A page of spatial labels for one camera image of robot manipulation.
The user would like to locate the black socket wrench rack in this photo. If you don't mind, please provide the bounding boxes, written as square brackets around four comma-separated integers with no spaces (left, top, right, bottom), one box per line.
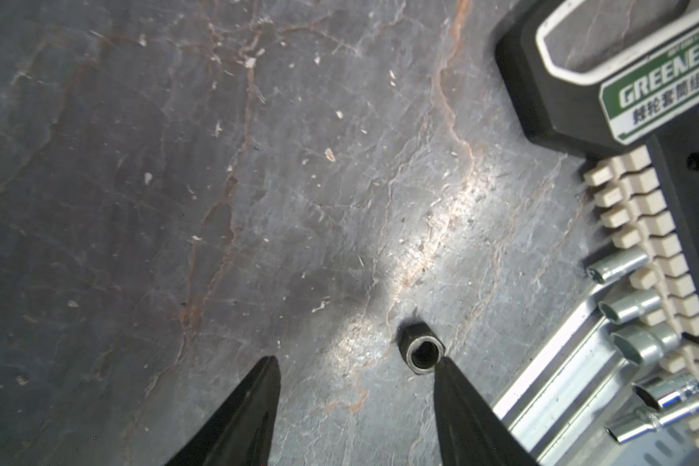
[496,1,699,448]

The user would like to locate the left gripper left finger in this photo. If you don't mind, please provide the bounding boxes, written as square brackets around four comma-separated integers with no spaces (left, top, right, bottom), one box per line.
[167,355,282,466]

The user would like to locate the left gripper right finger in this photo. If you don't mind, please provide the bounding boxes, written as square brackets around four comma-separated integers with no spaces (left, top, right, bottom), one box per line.
[433,357,538,466]

